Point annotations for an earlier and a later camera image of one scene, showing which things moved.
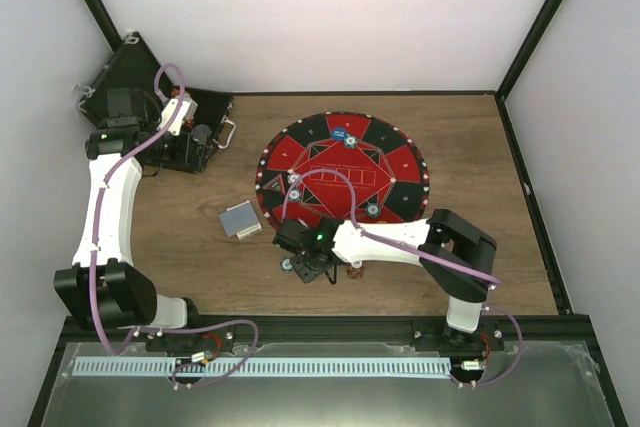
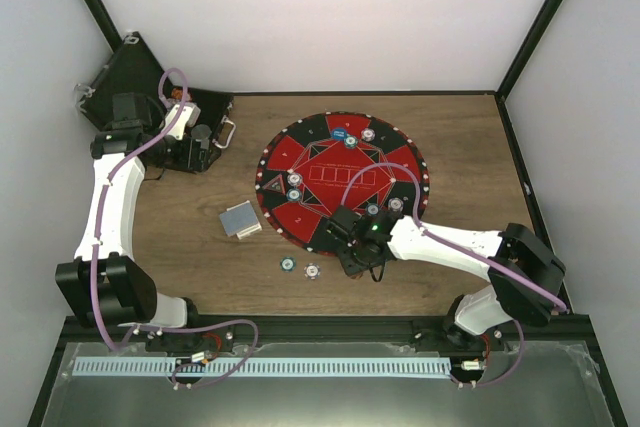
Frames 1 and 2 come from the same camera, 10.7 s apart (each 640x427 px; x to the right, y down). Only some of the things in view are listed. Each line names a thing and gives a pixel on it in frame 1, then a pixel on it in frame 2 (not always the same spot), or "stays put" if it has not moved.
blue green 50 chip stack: (286, 264) stays put
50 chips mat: (372, 210) stays put
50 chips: (294, 194) stays put
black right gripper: (306, 273) to (352, 268)
